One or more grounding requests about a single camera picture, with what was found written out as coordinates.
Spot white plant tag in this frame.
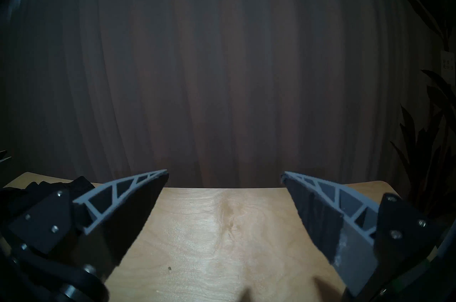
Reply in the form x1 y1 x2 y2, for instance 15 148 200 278
440 50 456 82

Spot black polo shirt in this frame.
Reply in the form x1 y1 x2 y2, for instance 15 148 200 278
0 176 96 220

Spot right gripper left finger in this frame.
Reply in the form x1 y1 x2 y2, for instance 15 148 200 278
7 169 170 286

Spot brown pleated curtain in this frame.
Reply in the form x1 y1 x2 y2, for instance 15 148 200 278
0 0 442 188

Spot tall dark leafy plant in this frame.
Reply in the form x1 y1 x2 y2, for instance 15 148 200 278
390 0 456 220

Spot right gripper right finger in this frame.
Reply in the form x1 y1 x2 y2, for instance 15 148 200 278
281 171 442 297

